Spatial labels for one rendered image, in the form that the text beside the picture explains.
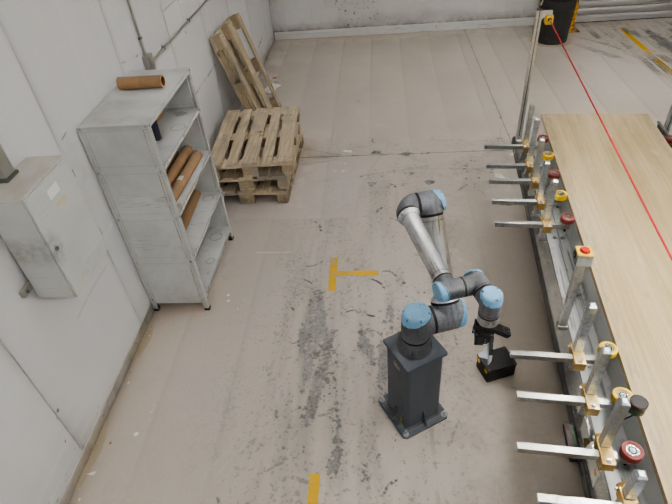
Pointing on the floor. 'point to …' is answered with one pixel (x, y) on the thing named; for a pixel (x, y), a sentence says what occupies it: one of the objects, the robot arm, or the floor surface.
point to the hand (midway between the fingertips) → (487, 351)
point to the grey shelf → (133, 169)
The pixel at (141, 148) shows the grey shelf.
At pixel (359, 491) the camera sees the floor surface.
